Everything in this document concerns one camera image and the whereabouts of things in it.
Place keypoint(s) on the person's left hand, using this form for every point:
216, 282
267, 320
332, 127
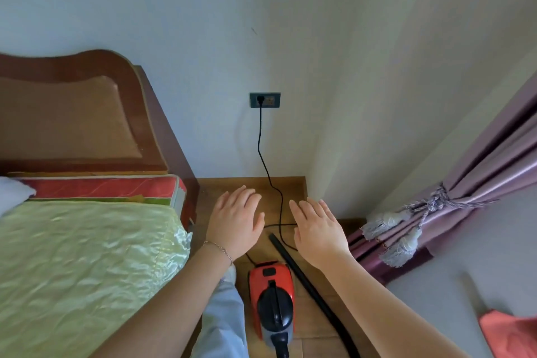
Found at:
235, 223

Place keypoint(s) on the red window seat cushion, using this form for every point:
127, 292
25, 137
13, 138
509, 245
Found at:
512, 336

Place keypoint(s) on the person's right forearm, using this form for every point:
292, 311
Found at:
386, 315

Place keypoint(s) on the grey tasselled curtain tie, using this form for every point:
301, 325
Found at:
402, 248

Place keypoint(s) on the pale green bedspread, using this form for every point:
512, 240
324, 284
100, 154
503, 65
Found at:
84, 278

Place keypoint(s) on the person's right hand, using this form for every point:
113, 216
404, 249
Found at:
321, 236

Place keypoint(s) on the person's left forearm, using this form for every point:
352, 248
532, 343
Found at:
168, 311

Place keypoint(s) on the person's left leg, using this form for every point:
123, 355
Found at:
224, 320

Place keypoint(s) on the wooden skirting board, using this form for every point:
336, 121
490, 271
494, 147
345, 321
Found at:
251, 180

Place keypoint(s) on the white pillow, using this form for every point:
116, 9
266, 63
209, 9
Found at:
12, 194

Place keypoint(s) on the blue framed wall socket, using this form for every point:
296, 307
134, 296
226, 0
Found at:
272, 100

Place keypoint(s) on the purple curtain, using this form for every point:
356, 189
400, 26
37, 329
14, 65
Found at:
482, 177

